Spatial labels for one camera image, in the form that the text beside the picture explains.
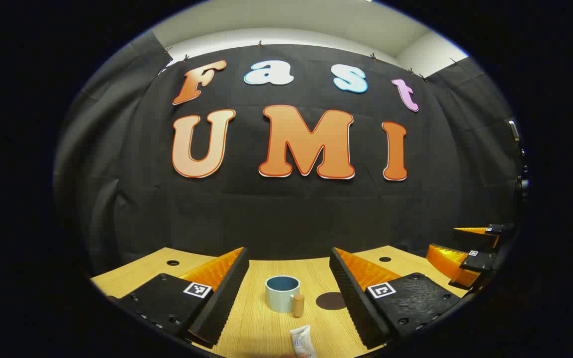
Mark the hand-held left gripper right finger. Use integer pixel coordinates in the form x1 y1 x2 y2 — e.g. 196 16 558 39
329 247 466 350

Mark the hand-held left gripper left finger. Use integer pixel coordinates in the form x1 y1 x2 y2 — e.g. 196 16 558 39
107 247 250 348

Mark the dark brown round coaster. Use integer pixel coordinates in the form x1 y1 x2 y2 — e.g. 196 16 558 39
315 292 347 311

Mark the blue cup with wooden handle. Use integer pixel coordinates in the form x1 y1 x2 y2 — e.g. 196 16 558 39
265 275 306 318

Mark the white toothpaste tube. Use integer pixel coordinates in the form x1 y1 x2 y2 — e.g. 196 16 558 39
289 325 318 358

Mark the wooden desktop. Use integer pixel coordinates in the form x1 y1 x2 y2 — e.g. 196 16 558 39
90 245 471 358

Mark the black backdrop cloth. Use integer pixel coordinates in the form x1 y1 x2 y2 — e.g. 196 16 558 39
53 31 528 276

